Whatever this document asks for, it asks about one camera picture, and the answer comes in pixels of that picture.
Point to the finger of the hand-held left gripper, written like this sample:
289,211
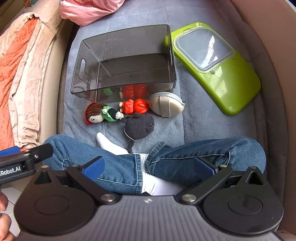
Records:
41,149
10,150

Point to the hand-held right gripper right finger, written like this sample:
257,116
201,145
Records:
203,169

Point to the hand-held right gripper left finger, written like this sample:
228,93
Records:
94,168

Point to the grey zip pouch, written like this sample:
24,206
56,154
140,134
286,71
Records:
164,104

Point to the red toy figure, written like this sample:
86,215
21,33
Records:
138,105

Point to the green lid with clear window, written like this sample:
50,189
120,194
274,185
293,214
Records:
231,88

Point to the transparent grey storage box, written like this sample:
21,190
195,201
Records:
127,69

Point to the person's left hand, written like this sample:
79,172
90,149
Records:
4,227

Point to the person's right leg blue jeans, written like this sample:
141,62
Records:
208,148

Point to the white sock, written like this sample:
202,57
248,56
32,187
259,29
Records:
108,143
159,185

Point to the crochet doll with red hat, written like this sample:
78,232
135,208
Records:
97,114

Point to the black plush toy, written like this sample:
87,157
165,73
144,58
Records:
138,126

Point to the orange and beige blanket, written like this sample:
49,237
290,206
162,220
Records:
18,69

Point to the pink printed quilt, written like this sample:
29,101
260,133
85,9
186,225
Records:
87,11

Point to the crumpled patterned cloth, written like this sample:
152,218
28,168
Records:
31,2

